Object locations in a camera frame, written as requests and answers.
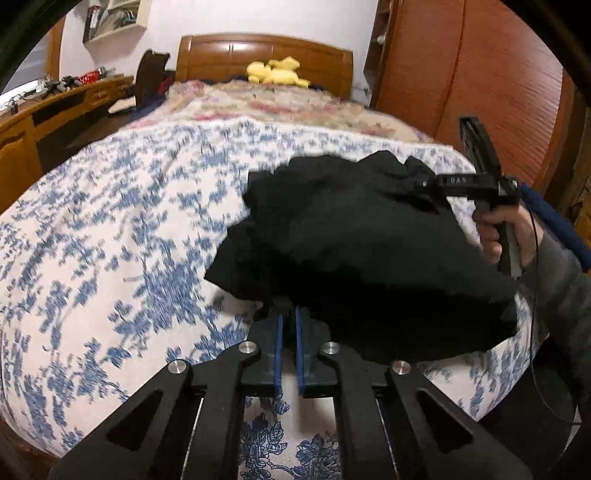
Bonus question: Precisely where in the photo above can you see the black garment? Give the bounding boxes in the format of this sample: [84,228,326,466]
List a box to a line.
[205,151,518,363]

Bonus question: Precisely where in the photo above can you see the grey sleeved right forearm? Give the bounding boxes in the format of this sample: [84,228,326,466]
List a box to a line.
[517,181,591,416]

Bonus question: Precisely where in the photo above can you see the person right hand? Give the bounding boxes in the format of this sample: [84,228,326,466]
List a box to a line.
[473,205,544,269]

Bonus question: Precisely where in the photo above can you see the blue floral white blanket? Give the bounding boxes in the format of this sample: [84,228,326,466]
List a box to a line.
[1,118,531,479]

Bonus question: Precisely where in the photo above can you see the wooden headboard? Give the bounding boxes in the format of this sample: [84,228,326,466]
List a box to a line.
[175,33,353,100]

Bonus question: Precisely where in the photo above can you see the pink floral quilt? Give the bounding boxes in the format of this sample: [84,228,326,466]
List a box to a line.
[129,80,434,143]

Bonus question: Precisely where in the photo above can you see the yellow plush toy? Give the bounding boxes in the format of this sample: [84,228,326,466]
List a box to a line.
[246,56,311,88]

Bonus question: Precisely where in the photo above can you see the wooden desk cabinet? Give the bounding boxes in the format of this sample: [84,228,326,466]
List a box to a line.
[1,75,132,210]

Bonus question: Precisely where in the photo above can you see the dark wooden chair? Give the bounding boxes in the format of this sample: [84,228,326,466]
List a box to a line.
[108,49,170,115]

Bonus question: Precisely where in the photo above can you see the red item on desk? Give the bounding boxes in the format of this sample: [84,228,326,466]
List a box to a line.
[78,68,107,85]

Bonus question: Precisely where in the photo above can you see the black cable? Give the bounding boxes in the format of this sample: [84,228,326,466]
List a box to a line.
[521,197,583,428]

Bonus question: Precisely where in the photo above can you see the white wall shelf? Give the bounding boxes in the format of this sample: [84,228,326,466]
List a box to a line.
[82,0,152,44]

